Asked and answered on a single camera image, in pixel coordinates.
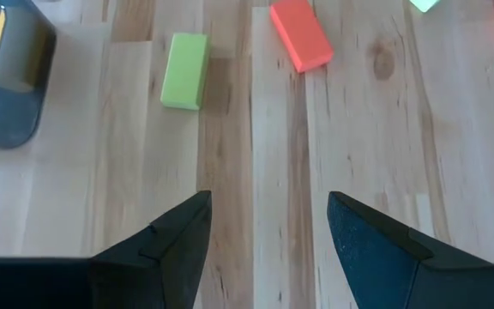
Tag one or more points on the grey translucent plastic bin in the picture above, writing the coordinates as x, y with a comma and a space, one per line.
7, 116

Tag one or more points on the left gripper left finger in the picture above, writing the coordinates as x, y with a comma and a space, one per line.
122, 279

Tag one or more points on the green rectangular block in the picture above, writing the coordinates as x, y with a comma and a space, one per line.
184, 70

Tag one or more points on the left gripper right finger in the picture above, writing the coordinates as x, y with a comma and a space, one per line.
401, 274

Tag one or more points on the green cube block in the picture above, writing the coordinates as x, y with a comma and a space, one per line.
423, 4

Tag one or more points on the red rectangular block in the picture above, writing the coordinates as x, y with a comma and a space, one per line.
300, 34

